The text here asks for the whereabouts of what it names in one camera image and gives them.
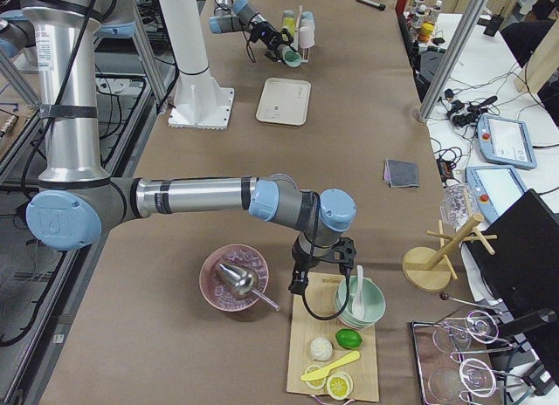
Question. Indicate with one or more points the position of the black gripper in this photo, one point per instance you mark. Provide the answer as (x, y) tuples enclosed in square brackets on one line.
[(265, 35), (302, 259)]

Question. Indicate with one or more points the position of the green cup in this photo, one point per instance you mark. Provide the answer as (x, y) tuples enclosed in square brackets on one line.
[(290, 57)]

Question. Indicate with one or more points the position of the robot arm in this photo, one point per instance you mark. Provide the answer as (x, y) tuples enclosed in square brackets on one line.
[(78, 200), (241, 16)]

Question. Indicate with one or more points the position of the white cup rack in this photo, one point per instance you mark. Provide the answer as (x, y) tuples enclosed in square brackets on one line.
[(305, 54)]

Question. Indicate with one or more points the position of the yellow cup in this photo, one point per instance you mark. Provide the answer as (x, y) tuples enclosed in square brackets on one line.
[(288, 23)]

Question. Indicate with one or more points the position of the pink cup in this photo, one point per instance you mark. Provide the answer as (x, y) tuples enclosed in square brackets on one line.
[(305, 38)]

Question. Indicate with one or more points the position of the pale green-white cup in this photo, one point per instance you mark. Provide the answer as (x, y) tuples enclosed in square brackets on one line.
[(307, 22)]

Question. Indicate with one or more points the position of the light blue cup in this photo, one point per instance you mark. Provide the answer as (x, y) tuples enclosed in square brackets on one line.
[(307, 15)]

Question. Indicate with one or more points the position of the cream rabbit tray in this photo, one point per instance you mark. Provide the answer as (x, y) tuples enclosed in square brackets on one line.
[(284, 102)]

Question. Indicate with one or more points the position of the clear glass cup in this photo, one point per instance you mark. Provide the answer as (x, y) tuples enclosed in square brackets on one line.
[(458, 204)]

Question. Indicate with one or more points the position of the black glass holder tray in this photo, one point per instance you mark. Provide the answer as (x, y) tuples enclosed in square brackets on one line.
[(481, 356)]

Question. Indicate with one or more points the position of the white ceramic spoon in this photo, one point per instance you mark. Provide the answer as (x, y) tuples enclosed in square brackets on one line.
[(357, 305)]

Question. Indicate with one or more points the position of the stacked green bowls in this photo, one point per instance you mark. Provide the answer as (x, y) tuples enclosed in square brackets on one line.
[(373, 303)]

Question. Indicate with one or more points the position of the wooden mug tree stand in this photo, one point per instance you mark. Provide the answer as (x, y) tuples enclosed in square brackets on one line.
[(431, 270)]

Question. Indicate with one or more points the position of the green lime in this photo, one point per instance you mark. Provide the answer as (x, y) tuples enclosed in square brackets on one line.
[(348, 339)]

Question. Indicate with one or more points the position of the grey folded cloth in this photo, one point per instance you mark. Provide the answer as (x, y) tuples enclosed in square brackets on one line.
[(401, 174)]

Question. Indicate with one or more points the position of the white steamed bun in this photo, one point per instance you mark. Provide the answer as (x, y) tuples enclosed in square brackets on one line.
[(321, 349)]

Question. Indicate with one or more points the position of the metal ice scoop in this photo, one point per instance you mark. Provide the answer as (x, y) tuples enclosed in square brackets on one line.
[(242, 282)]

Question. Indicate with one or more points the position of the bamboo cutting board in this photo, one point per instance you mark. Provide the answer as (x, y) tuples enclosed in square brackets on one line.
[(304, 328)]

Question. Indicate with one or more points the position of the yellow plastic knife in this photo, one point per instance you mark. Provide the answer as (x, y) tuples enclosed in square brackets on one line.
[(324, 371)]

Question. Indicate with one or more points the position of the pink ice bowl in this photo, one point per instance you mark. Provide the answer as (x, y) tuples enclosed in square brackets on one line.
[(216, 292)]

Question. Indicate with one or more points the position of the lemon half slice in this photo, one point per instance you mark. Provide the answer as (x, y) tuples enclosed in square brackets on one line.
[(316, 384)]

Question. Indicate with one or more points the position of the near teach pendant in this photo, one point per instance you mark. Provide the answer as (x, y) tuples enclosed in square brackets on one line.
[(496, 188)]

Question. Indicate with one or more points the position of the teach pendant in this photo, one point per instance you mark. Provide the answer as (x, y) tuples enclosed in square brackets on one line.
[(505, 141), (496, 188)]

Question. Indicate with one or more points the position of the black monitor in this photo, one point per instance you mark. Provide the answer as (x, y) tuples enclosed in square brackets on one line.
[(523, 271)]

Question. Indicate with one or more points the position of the far teach pendant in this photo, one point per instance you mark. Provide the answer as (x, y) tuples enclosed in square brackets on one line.
[(505, 141)]

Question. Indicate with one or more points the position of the aluminium frame post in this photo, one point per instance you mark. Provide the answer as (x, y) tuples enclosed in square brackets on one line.
[(459, 40)]

